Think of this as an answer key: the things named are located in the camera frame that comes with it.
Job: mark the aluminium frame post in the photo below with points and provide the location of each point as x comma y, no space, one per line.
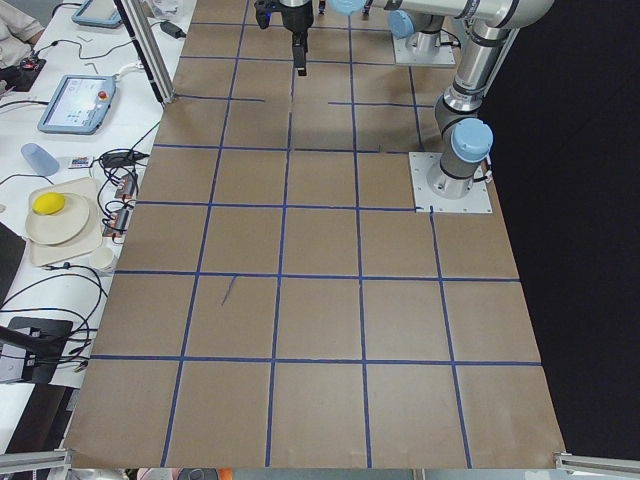
140,32

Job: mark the beige plate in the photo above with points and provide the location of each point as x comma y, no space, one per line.
62,226

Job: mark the person forearm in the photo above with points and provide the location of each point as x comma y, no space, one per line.
19,34

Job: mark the black camera stand base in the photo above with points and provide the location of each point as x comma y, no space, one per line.
31,349

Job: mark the black power adapter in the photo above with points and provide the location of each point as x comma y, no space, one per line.
172,29

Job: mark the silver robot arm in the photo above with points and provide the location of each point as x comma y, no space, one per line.
404,23
468,140

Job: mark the white paper cup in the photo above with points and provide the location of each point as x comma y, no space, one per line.
103,260

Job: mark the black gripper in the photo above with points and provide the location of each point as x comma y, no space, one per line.
296,16

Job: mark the white remote control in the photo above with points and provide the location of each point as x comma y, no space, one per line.
80,162

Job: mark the blue teach pendant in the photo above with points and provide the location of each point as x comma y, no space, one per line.
97,13
79,105

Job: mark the yellow lemon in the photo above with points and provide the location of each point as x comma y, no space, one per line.
49,203

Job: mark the beige tray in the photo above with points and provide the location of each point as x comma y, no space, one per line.
86,241

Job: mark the translucent blue cup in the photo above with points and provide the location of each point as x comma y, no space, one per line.
40,160

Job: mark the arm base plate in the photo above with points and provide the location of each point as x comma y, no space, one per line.
426,50
436,192

